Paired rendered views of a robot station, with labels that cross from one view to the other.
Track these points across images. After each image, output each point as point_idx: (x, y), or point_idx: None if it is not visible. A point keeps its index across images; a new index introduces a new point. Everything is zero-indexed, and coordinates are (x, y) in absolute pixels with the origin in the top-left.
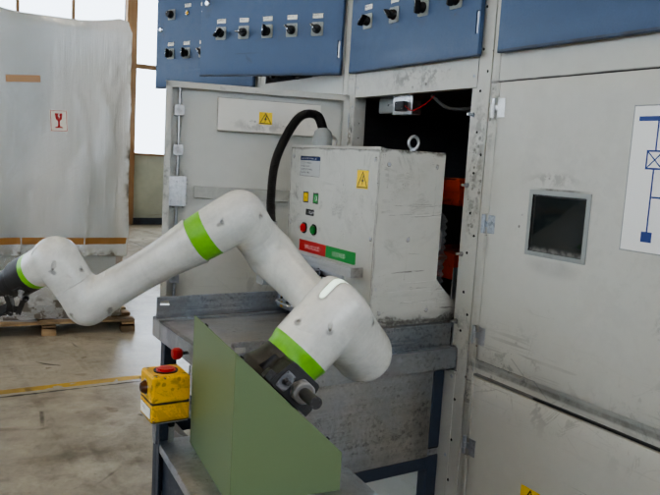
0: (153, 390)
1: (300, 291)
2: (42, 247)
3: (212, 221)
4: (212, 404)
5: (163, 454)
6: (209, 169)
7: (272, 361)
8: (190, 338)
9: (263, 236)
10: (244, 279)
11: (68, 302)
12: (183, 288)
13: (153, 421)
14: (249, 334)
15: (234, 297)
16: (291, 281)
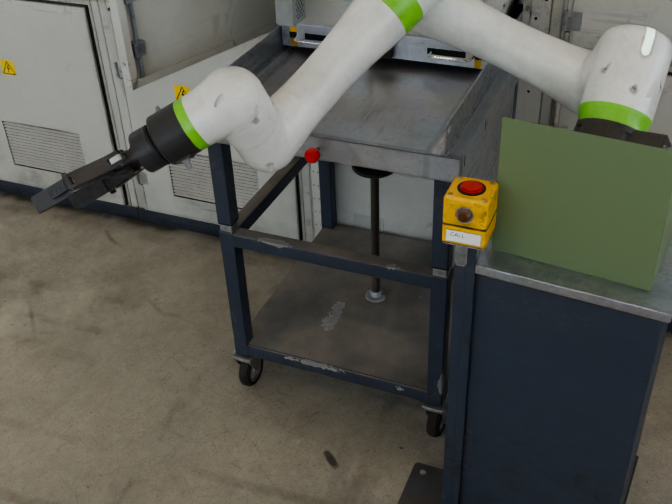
0: (487, 215)
1: (509, 41)
2: (236, 93)
3: None
4: (587, 205)
5: (494, 272)
6: None
7: (624, 140)
8: None
9: None
10: (208, 20)
11: (269, 150)
12: (147, 58)
13: (485, 246)
14: (341, 98)
15: (252, 52)
16: (490, 31)
